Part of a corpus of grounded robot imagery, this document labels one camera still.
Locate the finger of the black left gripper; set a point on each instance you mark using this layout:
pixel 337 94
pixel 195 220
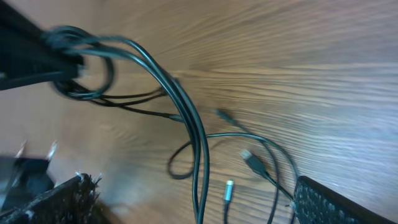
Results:
pixel 25 57

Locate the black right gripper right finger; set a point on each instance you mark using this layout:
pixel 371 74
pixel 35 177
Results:
pixel 315 203

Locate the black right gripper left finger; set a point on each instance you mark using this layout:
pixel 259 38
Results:
pixel 74 201

